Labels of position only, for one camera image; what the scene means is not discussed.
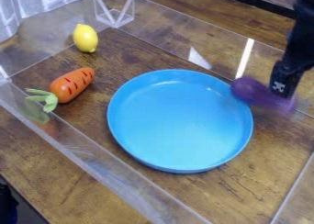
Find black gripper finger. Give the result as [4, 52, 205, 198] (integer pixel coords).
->
[270, 62, 305, 98]

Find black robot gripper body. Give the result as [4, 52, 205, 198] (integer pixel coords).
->
[279, 1, 314, 75]

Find purple toy eggplant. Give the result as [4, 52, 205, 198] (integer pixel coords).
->
[231, 76, 297, 114]

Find blue round tray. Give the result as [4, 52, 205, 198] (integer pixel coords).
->
[107, 69, 254, 174]

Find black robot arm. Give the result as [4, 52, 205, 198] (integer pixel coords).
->
[270, 0, 314, 98]

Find yellow toy lemon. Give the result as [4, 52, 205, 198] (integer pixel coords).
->
[72, 24, 98, 53]

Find orange toy carrot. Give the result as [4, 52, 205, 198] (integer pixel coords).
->
[26, 67, 96, 113]

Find clear acrylic front barrier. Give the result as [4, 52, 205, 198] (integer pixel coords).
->
[0, 77, 213, 224]

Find clear acrylic corner bracket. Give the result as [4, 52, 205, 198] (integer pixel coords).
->
[94, 0, 135, 28]

